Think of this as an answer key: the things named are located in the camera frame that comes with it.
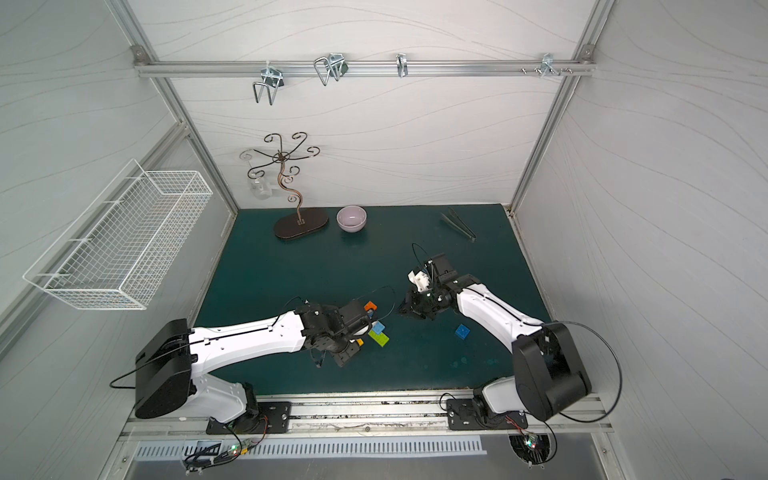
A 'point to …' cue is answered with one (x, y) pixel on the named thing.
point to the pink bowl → (351, 218)
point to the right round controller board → (531, 448)
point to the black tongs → (450, 215)
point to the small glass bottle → (262, 188)
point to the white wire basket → (118, 253)
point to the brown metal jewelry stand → (298, 225)
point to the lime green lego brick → (382, 339)
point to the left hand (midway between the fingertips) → (350, 347)
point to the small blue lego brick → (462, 331)
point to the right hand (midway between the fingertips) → (397, 310)
